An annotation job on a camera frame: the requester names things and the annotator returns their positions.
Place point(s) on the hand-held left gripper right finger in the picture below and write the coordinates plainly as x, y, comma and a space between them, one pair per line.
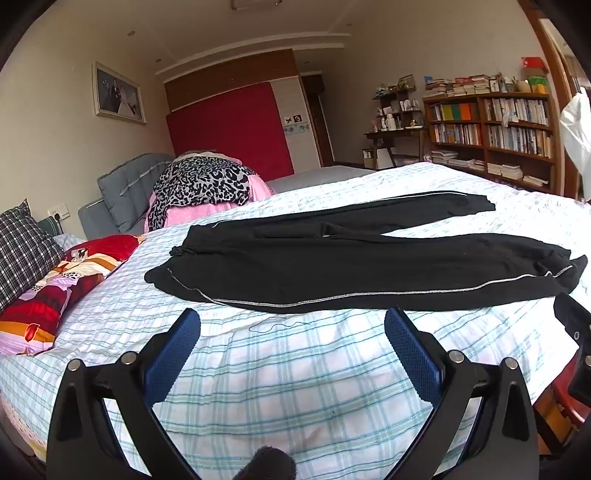
413, 353

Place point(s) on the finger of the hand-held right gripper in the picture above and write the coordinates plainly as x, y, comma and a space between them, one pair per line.
572, 316
581, 376

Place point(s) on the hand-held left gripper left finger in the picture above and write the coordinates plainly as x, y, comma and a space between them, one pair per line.
171, 350

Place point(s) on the black pants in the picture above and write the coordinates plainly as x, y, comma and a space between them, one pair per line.
346, 267

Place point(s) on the red-brown wooden furniture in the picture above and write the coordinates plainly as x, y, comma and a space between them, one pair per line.
561, 415

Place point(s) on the bed with plaid sheet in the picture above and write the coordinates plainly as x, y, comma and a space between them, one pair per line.
277, 392

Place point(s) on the red striped pillow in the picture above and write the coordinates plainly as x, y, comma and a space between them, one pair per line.
69, 281

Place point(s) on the pink dotted blanket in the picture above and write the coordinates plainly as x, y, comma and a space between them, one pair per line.
184, 214

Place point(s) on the light blue pillow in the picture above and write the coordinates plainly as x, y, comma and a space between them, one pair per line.
69, 242

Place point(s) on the grey padded headboard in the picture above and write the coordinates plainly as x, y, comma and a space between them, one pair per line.
124, 189

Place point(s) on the leopard print cloth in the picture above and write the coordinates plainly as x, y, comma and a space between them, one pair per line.
198, 184

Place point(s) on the dark plaid pillow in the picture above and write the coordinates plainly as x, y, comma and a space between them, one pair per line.
23, 254

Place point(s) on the white plastic bag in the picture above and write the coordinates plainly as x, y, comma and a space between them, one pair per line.
578, 129

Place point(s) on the wooden bookshelf with books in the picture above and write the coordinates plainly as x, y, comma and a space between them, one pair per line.
489, 134

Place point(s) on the wooden desk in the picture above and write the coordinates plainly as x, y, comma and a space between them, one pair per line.
397, 134

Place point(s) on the small cluttered wooden shelf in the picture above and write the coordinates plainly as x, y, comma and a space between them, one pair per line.
397, 104

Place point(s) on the red box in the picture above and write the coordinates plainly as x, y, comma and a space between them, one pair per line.
534, 62

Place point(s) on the wall socket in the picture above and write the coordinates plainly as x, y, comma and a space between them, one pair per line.
60, 215

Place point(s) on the framed wall photo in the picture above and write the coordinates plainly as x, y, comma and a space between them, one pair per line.
119, 93

